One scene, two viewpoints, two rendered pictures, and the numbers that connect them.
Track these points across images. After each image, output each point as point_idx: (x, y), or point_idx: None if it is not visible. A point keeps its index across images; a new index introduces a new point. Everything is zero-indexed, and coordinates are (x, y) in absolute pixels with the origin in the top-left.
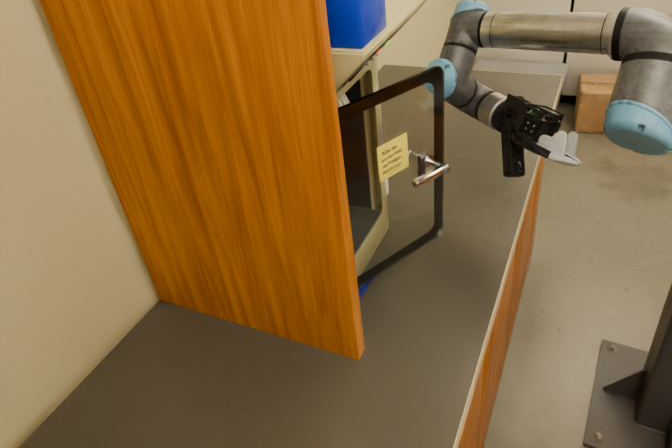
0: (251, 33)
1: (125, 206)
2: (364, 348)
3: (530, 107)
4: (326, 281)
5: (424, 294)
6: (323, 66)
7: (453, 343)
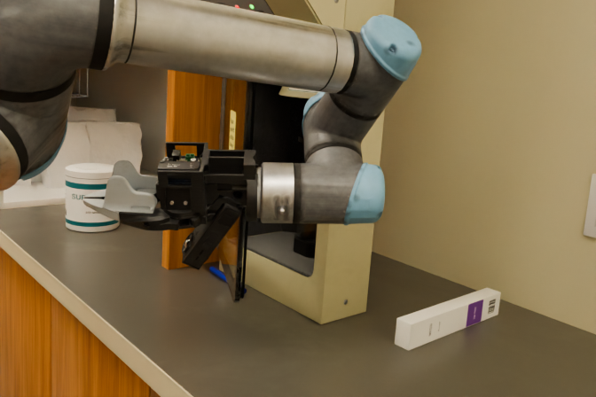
0: None
1: None
2: (168, 268)
3: (191, 143)
4: None
5: (184, 304)
6: None
7: (110, 294)
